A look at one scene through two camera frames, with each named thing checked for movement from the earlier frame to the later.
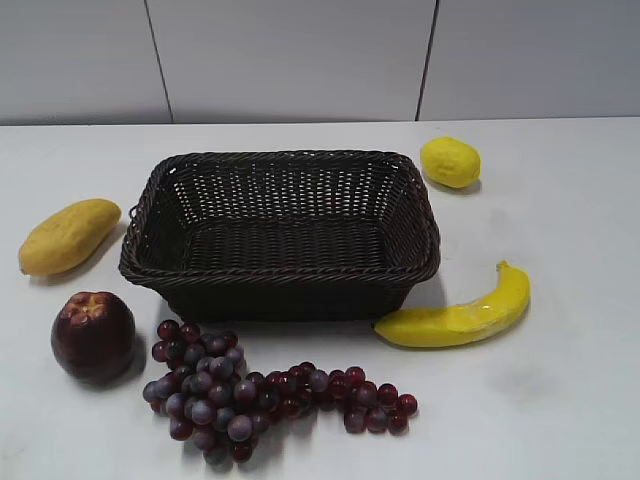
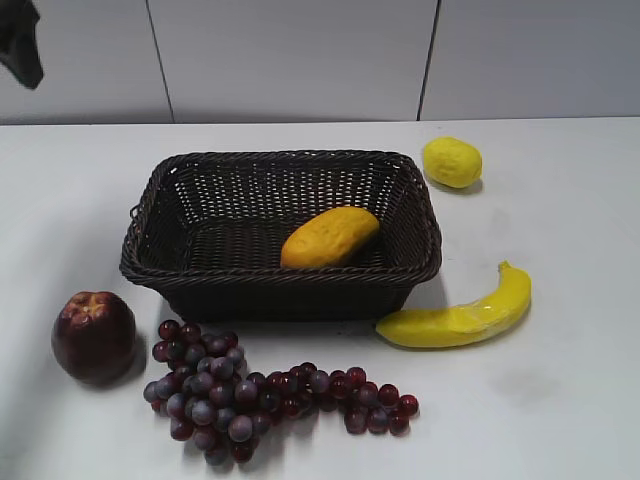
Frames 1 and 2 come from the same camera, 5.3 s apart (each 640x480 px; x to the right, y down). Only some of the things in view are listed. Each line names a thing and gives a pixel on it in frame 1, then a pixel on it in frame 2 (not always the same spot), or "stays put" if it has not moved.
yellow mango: [68, 236] -> [329, 237]
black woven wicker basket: [282, 235] stays put
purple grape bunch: [209, 397] stays put
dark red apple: [93, 336] stays put
